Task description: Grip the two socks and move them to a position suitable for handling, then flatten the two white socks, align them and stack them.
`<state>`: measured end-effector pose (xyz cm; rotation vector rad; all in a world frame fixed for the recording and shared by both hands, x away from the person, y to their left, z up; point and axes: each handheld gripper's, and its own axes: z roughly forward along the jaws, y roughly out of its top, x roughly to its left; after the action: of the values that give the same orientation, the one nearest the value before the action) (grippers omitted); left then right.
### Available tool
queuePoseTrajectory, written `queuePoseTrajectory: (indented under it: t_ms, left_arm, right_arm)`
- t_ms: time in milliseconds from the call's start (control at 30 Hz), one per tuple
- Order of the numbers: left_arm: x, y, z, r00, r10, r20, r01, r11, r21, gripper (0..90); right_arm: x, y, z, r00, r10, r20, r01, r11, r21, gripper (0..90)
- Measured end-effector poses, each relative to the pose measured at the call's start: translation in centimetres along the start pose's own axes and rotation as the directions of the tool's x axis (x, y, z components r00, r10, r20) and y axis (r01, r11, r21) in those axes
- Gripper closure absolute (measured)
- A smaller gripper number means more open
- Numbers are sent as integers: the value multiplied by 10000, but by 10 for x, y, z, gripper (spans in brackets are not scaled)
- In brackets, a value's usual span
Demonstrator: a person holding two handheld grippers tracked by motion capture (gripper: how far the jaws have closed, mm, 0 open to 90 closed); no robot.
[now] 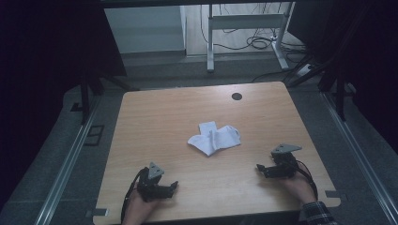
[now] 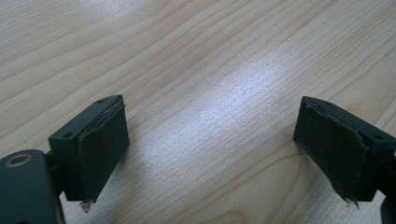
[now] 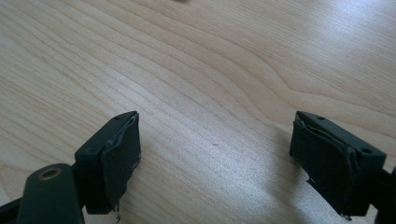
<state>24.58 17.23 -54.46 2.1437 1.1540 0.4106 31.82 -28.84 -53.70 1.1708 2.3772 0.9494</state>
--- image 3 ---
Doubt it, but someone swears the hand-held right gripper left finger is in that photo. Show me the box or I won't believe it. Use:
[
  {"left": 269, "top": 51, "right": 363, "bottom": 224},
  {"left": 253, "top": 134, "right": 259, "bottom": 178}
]
[{"left": 74, "top": 110, "right": 142, "bottom": 216}]

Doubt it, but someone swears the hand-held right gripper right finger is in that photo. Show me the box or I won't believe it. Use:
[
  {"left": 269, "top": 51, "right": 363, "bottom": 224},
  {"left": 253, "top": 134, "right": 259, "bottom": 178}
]
[{"left": 289, "top": 110, "right": 388, "bottom": 218}]

